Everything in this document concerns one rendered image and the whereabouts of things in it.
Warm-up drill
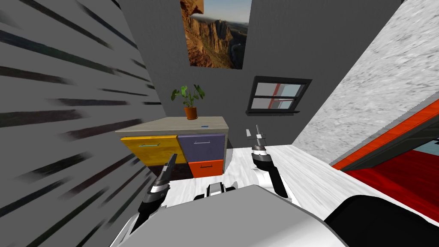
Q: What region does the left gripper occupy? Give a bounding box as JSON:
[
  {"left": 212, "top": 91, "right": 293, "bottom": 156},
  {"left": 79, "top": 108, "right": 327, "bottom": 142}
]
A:
[{"left": 155, "top": 153, "right": 179, "bottom": 188}]

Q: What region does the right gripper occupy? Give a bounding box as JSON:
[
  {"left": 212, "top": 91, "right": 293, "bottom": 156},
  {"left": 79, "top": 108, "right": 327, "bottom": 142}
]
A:
[{"left": 245, "top": 125, "right": 268, "bottom": 149}]

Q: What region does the yellow drawer front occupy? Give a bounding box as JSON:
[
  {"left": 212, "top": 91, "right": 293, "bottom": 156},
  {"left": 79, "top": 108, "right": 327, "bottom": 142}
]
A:
[{"left": 120, "top": 135, "right": 188, "bottom": 167}]

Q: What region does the purple drawer front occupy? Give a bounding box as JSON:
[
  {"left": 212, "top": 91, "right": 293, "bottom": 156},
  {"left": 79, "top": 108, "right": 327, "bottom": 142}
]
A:
[{"left": 177, "top": 133, "right": 226, "bottom": 163}]

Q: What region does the orange drawer front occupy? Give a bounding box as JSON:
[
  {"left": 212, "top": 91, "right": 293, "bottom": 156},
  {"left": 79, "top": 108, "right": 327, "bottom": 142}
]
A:
[{"left": 188, "top": 159, "right": 224, "bottom": 179}]

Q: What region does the grey cabinet with coloured drawers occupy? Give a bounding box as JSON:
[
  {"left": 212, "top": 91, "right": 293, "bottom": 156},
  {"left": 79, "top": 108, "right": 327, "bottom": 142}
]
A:
[{"left": 114, "top": 116, "right": 230, "bottom": 180}]

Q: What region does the black framed window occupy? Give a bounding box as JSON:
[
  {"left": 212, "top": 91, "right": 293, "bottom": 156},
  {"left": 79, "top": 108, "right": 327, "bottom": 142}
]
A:
[{"left": 245, "top": 75, "right": 313, "bottom": 116}]

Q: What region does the green plant in orange pot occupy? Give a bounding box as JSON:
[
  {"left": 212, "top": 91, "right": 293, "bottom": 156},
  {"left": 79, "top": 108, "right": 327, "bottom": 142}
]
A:
[{"left": 171, "top": 84, "right": 206, "bottom": 120}]

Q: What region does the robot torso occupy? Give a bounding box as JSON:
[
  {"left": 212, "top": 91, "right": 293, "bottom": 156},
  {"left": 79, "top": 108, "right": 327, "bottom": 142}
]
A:
[{"left": 116, "top": 181, "right": 351, "bottom": 247}]

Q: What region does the canyon landscape picture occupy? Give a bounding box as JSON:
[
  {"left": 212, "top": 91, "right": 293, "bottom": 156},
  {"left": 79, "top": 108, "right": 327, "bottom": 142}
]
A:
[{"left": 180, "top": 0, "right": 253, "bottom": 70}]

